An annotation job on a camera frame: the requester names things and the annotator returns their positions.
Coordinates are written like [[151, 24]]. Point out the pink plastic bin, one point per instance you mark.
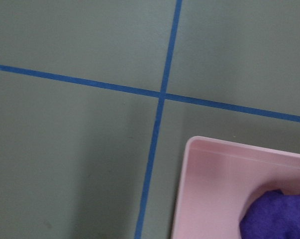
[[221, 179]]

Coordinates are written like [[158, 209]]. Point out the purple cloth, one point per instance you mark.
[[274, 215]]

